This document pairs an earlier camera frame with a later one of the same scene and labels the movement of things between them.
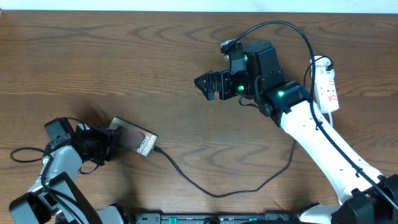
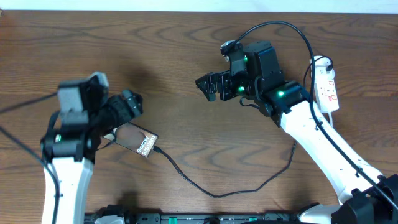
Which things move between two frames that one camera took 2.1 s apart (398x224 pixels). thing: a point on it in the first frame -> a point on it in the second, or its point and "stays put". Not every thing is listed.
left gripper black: (106, 137) -> (127, 112)
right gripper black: (223, 78) stays put
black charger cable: (192, 184) stays put
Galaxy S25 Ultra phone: (134, 138) stays put
